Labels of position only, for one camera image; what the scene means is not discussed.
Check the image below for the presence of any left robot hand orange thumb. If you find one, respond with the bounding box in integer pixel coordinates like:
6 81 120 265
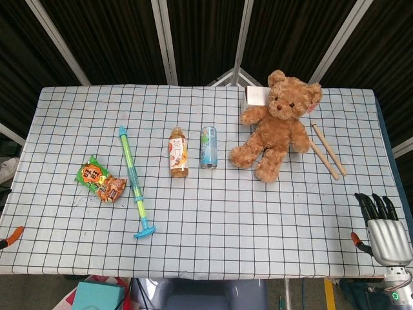
0 225 25 251

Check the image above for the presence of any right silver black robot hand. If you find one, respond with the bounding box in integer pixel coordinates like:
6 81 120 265
350 192 413 267

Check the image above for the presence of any brown teddy bear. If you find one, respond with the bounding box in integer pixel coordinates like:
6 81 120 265
228 69 323 184

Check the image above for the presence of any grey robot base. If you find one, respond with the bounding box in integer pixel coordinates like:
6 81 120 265
146 278 268 310

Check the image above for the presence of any white shoe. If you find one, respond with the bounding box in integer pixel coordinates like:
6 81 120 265
0 157 21 183

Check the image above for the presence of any green orange snack bag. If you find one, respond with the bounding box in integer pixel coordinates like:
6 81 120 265
76 155 128 204

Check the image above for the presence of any teal box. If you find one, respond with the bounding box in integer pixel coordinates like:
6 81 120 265
71 280 126 310

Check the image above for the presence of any blue green water squirter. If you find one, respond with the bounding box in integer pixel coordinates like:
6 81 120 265
117 125 157 240

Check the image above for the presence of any tea bottle orange label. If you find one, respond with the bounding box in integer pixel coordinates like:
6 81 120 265
168 127 190 180

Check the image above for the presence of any blue checked tablecloth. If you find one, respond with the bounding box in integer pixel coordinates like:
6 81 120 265
0 83 413 280

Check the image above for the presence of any small white cardboard box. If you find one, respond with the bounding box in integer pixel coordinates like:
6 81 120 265
241 85 271 114

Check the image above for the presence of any light blue drink can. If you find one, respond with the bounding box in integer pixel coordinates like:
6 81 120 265
200 125 217 170

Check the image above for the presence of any white partition frame post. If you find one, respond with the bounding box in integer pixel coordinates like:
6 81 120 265
308 0 376 84
25 0 92 87
231 0 255 87
150 0 179 86

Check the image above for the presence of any white triangular frame brace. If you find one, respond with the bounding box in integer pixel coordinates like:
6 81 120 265
206 67 269 87

